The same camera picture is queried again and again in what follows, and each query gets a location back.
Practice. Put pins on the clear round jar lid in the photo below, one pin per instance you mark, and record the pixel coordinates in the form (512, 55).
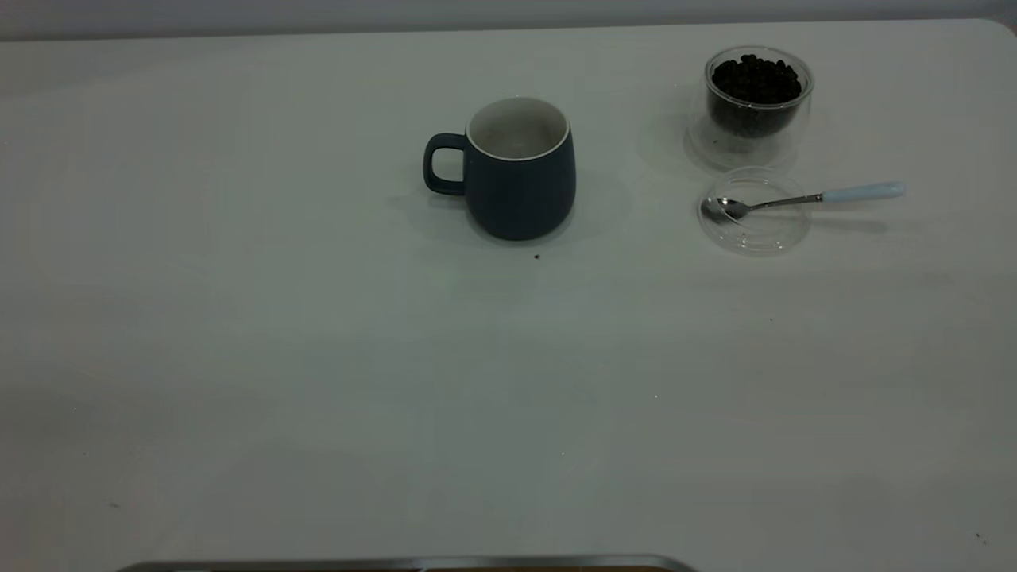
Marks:
(759, 234)

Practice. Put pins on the roasted coffee beans pile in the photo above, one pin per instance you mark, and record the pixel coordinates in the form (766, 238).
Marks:
(755, 83)

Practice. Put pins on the dark blue ceramic mug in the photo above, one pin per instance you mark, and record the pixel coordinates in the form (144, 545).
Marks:
(520, 199)

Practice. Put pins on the clear glass jar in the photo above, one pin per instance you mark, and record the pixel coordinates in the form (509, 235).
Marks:
(719, 147)

